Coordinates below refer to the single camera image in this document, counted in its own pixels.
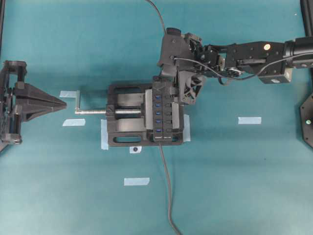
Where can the black frame rail right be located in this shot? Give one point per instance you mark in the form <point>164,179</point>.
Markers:
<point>307,16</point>

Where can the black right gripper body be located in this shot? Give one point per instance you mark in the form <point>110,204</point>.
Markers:
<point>201,60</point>

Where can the blue tape vise left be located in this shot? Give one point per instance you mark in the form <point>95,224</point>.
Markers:
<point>104,135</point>

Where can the black bench vise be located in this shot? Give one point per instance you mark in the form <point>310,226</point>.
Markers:
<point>129,116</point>

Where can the black frame rail left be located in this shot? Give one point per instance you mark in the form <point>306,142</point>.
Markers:
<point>2,12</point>

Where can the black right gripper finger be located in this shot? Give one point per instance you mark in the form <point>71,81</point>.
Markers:
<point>168,70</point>
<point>190,85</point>

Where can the blue tape strip bottom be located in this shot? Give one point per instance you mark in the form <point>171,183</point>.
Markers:
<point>141,181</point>

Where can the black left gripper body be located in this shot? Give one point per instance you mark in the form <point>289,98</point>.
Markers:
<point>10,123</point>

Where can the white sticker with dark dot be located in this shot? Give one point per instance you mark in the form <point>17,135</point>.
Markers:
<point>135,149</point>

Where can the blue tape strip top left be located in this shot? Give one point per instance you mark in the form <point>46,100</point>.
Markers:
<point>69,94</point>

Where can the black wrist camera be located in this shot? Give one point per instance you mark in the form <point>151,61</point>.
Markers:
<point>173,46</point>

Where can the black multi-port USB hub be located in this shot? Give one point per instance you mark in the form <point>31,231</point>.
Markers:
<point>163,94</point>

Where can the blue tape strip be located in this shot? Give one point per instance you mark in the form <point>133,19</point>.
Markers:
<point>74,122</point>
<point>249,120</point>
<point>69,94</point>
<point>141,181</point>

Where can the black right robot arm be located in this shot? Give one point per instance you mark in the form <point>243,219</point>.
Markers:
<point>271,62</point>

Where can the blue tape strip right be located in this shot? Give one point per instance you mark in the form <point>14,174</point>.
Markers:
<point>249,120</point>

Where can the black frame rail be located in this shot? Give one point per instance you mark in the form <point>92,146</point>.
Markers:
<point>307,16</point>
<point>2,12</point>

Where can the blue tape vise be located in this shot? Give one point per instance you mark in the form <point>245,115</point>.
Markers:
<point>186,131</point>
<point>104,135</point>

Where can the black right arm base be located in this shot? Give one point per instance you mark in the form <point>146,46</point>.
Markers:
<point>306,115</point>

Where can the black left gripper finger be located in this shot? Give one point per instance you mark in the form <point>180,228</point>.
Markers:
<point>27,91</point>
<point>31,111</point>

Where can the blue tape vise right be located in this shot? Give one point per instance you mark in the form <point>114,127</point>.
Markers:
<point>186,131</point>

